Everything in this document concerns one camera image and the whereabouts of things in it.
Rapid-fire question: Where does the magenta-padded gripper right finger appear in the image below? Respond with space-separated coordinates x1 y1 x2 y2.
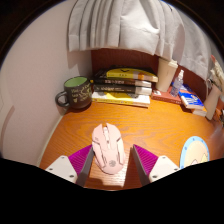
130 143 181 187

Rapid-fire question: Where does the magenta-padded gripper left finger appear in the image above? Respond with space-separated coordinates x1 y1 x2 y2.
45 144 95 188

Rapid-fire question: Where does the pink computer mouse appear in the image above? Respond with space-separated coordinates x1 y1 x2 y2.
91 122 127 175

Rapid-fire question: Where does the round blue-rimmed mouse pad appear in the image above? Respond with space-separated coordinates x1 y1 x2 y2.
179 135 211 170

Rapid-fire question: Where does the orange book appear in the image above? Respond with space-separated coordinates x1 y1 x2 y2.
191 105 208 117

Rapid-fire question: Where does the red book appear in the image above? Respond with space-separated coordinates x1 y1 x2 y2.
151 88 183 106

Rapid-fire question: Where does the dark mug with green inside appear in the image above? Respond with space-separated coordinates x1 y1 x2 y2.
54 75 93 110

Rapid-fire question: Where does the blue book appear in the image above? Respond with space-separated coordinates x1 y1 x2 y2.
173 83 205 111

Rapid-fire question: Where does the yellow and white book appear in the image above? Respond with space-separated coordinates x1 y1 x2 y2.
91 91 151 109

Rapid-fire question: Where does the white ceramic vase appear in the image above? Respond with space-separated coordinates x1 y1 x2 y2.
203 84 223 121

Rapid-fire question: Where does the small clear spray bottle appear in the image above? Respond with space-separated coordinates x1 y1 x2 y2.
170 69 185 98

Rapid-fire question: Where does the thick dark book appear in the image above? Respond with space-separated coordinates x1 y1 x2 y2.
92 83 153 97

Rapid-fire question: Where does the cream tumbler with lid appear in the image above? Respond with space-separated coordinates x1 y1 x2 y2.
155 57 179 93

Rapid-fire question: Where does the white pleated curtain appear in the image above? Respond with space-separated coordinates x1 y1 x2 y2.
67 0 222 82

